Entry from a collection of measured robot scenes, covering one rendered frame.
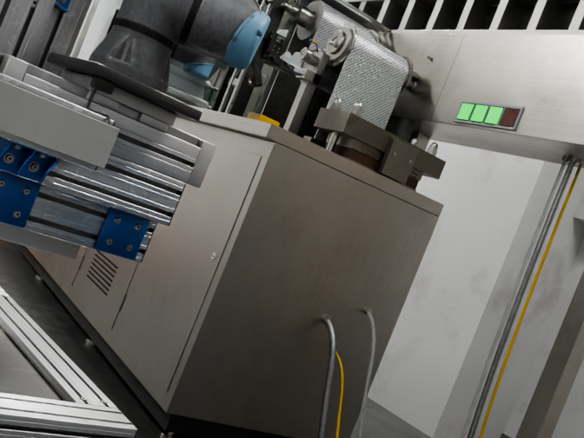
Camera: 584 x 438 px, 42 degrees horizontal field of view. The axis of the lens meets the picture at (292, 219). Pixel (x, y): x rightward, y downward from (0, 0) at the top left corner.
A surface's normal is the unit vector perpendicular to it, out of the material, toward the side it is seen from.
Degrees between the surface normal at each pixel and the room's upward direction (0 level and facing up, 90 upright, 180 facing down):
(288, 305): 90
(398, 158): 90
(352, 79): 90
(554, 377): 90
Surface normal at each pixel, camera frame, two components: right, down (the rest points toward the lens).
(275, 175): 0.50, 0.21
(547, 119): -0.78, -0.31
